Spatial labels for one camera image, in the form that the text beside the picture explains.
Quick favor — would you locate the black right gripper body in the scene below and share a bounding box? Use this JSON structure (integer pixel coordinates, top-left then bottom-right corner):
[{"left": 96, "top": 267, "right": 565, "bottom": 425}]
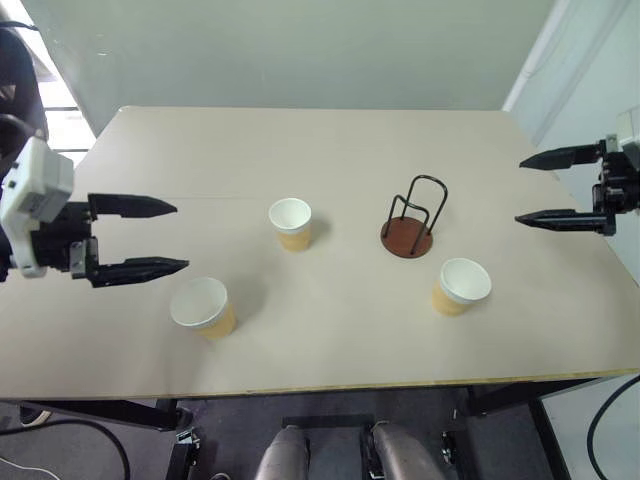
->
[{"left": 592, "top": 148, "right": 640, "bottom": 237}]

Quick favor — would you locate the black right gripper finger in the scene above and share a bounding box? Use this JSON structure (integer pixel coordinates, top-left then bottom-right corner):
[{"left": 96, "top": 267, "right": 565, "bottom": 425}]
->
[
  {"left": 514, "top": 208, "right": 615, "bottom": 236},
  {"left": 519, "top": 141, "right": 609, "bottom": 171}
]

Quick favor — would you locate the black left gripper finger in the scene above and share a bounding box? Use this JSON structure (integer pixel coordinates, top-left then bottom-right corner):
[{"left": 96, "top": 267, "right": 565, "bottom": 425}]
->
[
  {"left": 82, "top": 256, "right": 191, "bottom": 289},
  {"left": 88, "top": 192, "right": 179, "bottom": 220}
]

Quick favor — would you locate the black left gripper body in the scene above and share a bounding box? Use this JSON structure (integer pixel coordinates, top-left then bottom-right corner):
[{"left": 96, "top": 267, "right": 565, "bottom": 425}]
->
[{"left": 29, "top": 198, "right": 101, "bottom": 280}]

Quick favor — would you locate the tan paper cup white inside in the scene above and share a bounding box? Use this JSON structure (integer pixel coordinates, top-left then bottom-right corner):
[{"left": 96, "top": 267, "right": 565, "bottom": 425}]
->
[
  {"left": 169, "top": 276, "right": 238, "bottom": 342},
  {"left": 267, "top": 197, "right": 313, "bottom": 254},
  {"left": 431, "top": 257, "right": 493, "bottom": 318}
]

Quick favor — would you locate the person in dark clothing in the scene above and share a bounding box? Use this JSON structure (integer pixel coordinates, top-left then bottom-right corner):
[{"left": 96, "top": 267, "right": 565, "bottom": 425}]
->
[{"left": 0, "top": 19, "right": 50, "bottom": 176}]

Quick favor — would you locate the black and white shoe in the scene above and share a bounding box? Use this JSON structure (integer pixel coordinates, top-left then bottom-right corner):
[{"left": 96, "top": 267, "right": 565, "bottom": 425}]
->
[{"left": 18, "top": 407, "right": 53, "bottom": 427}]

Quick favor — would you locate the black caster wheel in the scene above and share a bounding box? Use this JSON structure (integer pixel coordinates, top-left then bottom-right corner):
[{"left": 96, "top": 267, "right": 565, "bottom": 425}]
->
[
  {"left": 440, "top": 428, "right": 472, "bottom": 474},
  {"left": 174, "top": 428, "right": 202, "bottom": 480}
]

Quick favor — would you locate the grey rounded metal shape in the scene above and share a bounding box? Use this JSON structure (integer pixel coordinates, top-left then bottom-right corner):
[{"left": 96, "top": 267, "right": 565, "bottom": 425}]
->
[
  {"left": 256, "top": 424, "right": 312, "bottom": 480},
  {"left": 371, "top": 421, "right": 445, "bottom": 480}
]

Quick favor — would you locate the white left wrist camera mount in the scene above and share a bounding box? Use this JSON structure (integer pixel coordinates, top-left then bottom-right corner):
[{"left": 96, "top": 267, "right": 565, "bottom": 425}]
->
[{"left": 0, "top": 136, "right": 76, "bottom": 279}]

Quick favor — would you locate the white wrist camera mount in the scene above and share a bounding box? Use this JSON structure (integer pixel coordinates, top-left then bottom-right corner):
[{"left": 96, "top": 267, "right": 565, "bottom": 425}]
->
[
  {"left": 603, "top": 105, "right": 640, "bottom": 174},
  {"left": 0, "top": 136, "right": 76, "bottom": 279}
]

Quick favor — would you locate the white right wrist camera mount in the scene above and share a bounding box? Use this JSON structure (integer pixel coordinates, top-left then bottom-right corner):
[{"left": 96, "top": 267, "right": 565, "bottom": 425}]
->
[{"left": 603, "top": 105, "right": 640, "bottom": 174}]

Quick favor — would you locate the wire cup holder wooden base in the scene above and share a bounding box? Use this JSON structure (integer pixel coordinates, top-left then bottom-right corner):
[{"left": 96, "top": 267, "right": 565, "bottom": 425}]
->
[{"left": 380, "top": 174, "right": 449, "bottom": 259}]

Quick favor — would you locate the thick black floor cable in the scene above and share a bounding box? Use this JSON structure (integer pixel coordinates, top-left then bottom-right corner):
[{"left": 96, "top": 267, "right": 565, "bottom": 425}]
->
[
  {"left": 586, "top": 372, "right": 640, "bottom": 480},
  {"left": 0, "top": 417, "right": 132, "bottom": 480}
]

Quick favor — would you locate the thin white floor cable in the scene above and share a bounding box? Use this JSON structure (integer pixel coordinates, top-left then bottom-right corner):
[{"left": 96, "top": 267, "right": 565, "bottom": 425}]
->
[{"left": 0, "top": 451, "right": 34, "bottom": 474}]

